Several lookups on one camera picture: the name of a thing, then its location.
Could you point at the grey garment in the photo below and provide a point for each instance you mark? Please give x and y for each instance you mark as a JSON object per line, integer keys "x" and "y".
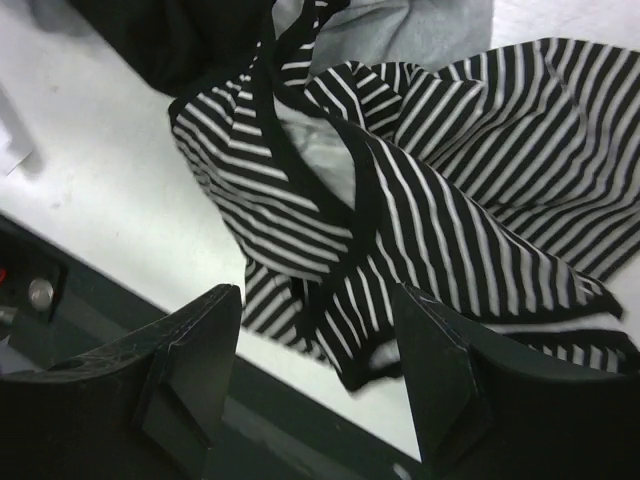
{"x": 430, "y": 33}

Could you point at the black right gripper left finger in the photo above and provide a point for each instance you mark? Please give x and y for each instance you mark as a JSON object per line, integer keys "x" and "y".
{"x": 145, "y": 406}

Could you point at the black garment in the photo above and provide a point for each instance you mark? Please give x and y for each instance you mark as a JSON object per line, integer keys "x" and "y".
{"x": 171, "y": 44}

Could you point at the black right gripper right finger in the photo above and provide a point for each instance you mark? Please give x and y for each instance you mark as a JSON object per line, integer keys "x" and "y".
{"x": 485, "y": 406}

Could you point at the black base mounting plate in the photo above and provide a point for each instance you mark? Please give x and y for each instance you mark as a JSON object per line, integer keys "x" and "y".
{"x": 54, "y": 307}

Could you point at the black white striped tank top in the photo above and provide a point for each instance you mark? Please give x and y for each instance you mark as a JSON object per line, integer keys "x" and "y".
{"x": 504, "y": 185}

